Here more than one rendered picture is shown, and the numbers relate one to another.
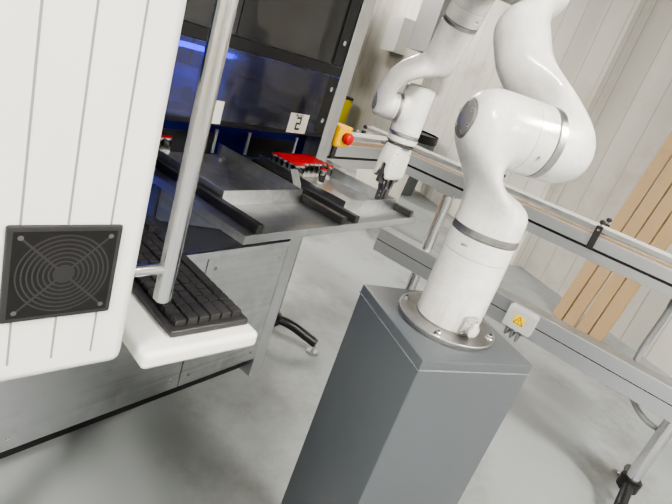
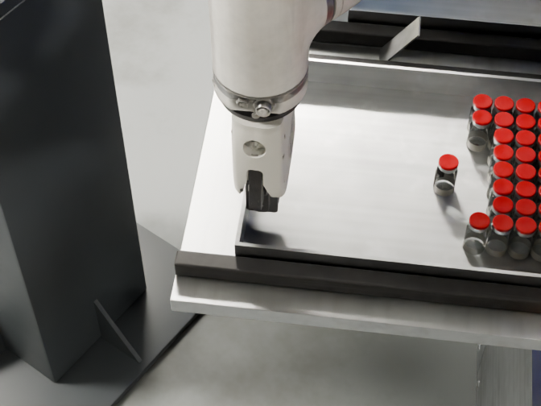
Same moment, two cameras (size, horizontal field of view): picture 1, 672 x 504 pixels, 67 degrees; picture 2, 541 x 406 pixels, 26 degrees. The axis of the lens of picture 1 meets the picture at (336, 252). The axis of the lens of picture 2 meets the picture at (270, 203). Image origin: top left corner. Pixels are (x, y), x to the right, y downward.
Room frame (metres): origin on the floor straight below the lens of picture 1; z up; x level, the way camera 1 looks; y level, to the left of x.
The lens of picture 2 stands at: (2.11, -0.37, 1.85)
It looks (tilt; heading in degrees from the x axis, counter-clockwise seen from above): 53 degrees down; 155
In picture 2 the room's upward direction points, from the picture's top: straight up
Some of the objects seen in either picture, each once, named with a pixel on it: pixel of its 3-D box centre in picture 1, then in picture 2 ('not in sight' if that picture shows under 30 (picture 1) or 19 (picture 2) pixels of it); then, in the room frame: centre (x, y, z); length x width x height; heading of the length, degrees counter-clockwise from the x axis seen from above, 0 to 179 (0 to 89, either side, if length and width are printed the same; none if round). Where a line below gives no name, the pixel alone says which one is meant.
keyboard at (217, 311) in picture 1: (156, 264); not in sight; (0.81, 0.30, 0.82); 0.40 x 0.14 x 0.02; 50
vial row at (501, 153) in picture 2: (307, 169); (500, 174); (1.53, 0.17, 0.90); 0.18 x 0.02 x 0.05; 148
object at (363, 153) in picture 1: (348, 145); not in sight; (2.12, 0.10, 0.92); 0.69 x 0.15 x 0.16; 148
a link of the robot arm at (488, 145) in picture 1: (496, 166); not in sight; (0.88, -0.21, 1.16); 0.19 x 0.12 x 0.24; 106
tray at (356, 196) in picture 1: (327, 182); (414, 170); (1.49, 0.09, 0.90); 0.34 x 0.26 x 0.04; 58
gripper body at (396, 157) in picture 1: (394, 159); (261, 122); (1.46, -0.07, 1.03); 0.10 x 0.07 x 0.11; 148
